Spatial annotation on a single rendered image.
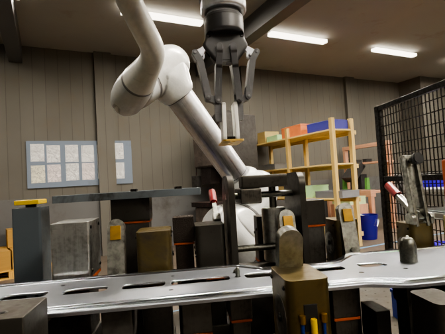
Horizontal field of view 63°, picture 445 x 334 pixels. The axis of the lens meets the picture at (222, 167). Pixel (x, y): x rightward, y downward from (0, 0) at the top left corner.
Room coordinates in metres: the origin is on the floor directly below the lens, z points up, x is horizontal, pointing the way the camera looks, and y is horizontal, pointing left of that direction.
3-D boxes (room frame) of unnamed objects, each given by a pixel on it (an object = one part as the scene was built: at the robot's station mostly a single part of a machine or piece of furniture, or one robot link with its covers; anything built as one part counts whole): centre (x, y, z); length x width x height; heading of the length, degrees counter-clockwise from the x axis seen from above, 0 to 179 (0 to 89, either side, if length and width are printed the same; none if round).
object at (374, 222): (6.64, -2.56, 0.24); 0.42 x 0.37 x 0.48; 115
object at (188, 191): (0.99, 0.25, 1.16); 0.37 x 0.14 x 0.02; 97
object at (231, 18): (0.68, -0.02, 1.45); 0.08 x 0.07 x 0.09; 97
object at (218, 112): (0.68, 0.01, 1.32); 0.03 x 0.01 x 0.05; 97
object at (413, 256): (0.72, -0.35, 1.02); 0.03 x 0.03 x 0.07
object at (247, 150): (6.84, 0.06, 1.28); 1.31 x 1.17 x 2.55; 116
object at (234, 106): (0.68, -0.03, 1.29); 0.03 x 0.01 x 0.07; 7
